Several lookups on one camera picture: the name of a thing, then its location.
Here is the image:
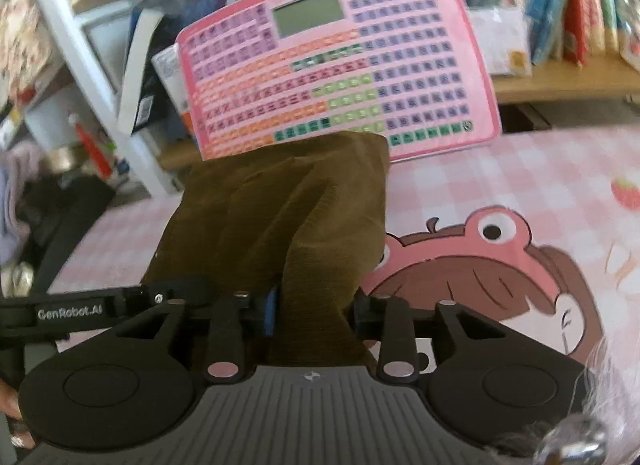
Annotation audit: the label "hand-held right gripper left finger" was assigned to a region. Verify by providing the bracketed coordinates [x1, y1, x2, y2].
[116, 287, 276, 382]

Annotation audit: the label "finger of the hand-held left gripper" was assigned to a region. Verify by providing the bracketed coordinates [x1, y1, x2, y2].
[142, 276, 217, 308]

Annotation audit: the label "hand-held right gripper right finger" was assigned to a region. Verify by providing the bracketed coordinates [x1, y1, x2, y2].
[350, 293, 501, 383]

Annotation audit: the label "olive brown pants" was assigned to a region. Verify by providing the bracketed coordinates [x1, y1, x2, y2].
[142, 131, 392, 367]

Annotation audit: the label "person's left hand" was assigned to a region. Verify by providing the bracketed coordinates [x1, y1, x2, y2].
[0, 379, 38, 450]

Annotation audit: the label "lavender cloth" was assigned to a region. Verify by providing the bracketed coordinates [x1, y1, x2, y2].
[0, 144, 43, 266]

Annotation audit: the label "red plastic tool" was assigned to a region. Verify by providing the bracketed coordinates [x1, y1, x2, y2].
[74, 114, 115, 180]

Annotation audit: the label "white printed package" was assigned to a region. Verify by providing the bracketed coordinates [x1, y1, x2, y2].
[151, 42, 193, 138]

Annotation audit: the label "dark cover leaning book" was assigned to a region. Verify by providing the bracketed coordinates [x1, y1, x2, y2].
[116, 9, 167, 137]

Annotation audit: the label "pink learning tablet toy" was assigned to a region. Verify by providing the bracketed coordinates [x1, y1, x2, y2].
[177, 0, 503, 164]

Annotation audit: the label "white card box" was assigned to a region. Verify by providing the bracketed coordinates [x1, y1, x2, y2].
[467, 6, 534, 78]

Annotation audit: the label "wooden shelf board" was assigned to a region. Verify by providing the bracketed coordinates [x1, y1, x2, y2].
[491, 59, 640, 107]

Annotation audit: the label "white shelf frame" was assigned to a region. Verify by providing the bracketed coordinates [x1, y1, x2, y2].
[22, 0, 177, 198]

